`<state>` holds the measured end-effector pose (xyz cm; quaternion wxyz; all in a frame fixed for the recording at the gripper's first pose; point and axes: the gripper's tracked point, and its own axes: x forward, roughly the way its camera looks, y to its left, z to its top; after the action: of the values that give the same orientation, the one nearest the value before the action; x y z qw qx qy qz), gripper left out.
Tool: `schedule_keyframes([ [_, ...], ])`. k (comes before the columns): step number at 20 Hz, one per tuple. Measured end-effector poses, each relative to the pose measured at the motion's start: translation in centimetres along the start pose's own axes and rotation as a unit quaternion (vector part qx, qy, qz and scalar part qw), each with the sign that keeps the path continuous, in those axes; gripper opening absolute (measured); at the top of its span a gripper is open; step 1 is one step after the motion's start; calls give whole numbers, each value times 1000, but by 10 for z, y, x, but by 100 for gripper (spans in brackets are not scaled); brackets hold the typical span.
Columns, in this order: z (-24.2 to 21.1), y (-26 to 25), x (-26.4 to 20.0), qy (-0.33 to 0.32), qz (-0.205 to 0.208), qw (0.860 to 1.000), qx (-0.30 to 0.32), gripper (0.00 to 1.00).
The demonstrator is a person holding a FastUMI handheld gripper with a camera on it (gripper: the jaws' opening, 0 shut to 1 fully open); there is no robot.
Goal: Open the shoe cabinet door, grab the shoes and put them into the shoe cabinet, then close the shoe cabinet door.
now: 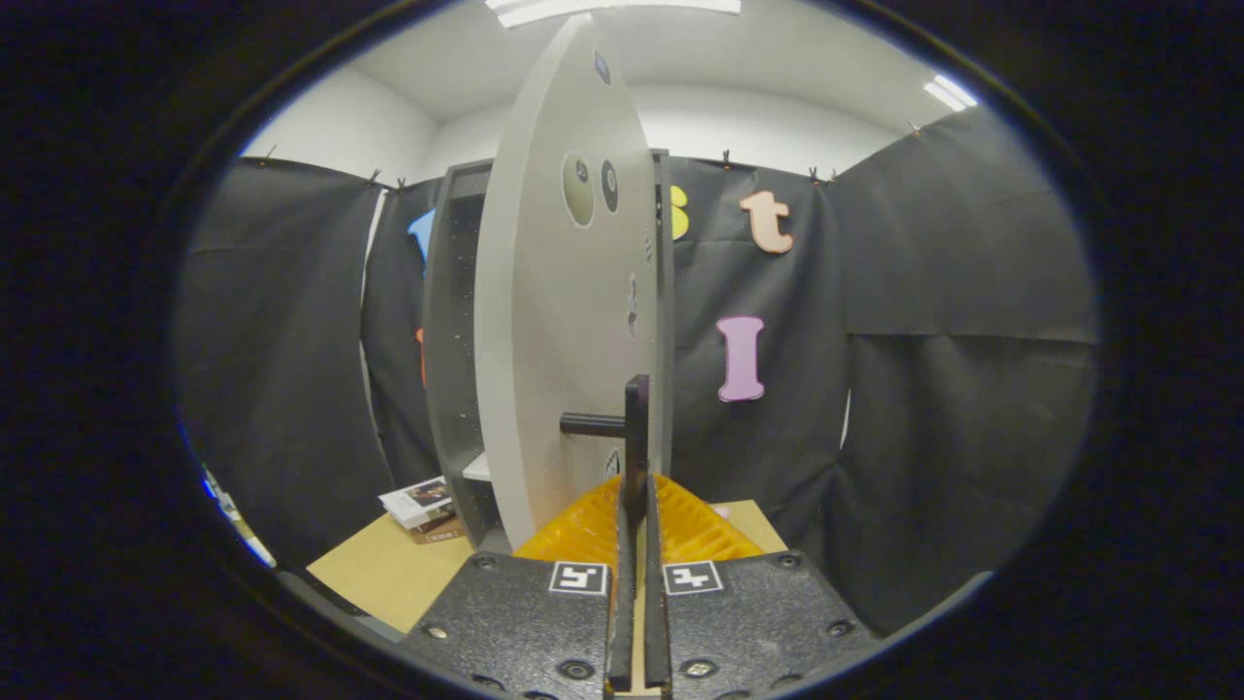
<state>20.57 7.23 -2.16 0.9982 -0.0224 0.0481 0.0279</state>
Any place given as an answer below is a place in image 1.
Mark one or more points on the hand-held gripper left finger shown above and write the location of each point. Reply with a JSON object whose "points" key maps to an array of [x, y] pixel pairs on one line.
{"points": [[623, 622]]}

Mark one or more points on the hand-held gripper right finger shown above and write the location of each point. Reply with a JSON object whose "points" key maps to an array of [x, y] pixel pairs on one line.
{"points": [[656, 622]]}

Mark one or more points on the light grey shoe cabinet door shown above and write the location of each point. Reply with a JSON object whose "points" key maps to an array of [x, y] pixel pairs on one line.
{"points": [[544, 340]]}

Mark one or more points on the dark grey shoe cabinet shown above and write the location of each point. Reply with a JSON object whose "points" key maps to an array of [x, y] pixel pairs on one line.
{"points": [[452, 340]]}

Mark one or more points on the brown book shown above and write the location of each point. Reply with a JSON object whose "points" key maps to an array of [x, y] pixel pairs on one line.
{"points": [[442, 534]]}

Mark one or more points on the black book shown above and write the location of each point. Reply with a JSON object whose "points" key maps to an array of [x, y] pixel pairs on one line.
{"points": [[439, 519]]}

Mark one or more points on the black backdrop cloth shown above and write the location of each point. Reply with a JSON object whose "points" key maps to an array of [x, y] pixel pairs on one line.
{"points": [[923, 292]]}

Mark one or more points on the small ceiling light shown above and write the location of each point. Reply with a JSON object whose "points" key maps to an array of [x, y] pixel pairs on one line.
{"points": [[950, 92]]}

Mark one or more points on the long ceiling light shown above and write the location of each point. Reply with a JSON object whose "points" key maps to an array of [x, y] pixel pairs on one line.
{"points": [[612, 8]]}

